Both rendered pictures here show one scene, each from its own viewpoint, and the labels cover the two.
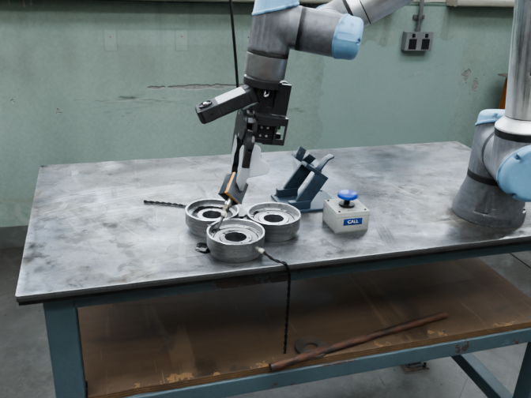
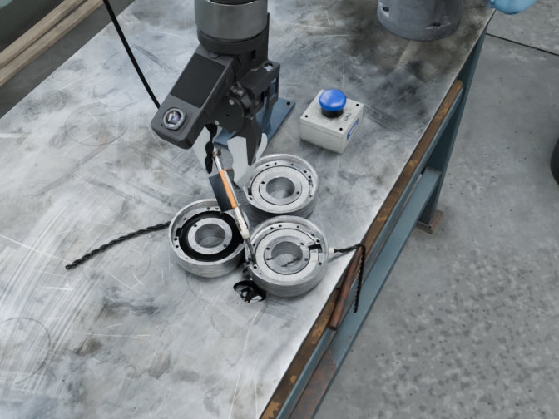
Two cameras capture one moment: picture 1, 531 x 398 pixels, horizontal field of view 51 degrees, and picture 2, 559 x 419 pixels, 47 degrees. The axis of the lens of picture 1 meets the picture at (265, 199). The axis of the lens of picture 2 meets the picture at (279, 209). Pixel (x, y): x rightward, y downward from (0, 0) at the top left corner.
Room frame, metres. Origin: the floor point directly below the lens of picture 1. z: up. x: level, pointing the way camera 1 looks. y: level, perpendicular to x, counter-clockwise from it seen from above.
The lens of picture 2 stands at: (0.58, 0.35, 1.51)
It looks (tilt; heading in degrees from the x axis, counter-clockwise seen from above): 53 degrees down; 318
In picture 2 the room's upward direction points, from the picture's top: 2 degrees counter-clockwise
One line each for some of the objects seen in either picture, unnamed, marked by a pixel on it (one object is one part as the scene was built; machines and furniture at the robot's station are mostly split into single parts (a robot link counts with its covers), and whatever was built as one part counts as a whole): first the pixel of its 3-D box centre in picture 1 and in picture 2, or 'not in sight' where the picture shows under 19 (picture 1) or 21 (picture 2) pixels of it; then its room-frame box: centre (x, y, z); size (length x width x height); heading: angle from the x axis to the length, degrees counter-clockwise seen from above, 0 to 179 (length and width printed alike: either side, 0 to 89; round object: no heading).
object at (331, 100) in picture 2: (346, 202); (332, 108); (1.04, -0.16, 0.85); 0.04 x 0.04 x 0.05
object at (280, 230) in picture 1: (273, 222); (280, 191); (0.99, -0.02, 0.82); 0.10 x 0.10 x 0.04
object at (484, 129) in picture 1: (504, 141); not in sight; (1.12, -0.49, 0.97); 0.13 x 0.12 x 0.14; 176
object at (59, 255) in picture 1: (308, 197); (230, 105); (1.20, -0.10, 0.79); 1.20 x 0.60 x 0.02; 108
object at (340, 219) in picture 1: (348, 214); (333, 118); (1.04, -0.17, 0.82); 0.08 x 0.07 x 0.05; 108
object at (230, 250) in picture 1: (235, 241); (286, 258); (0.91, 0.05, 0.82); 0.10 x 0.10 x 0.04
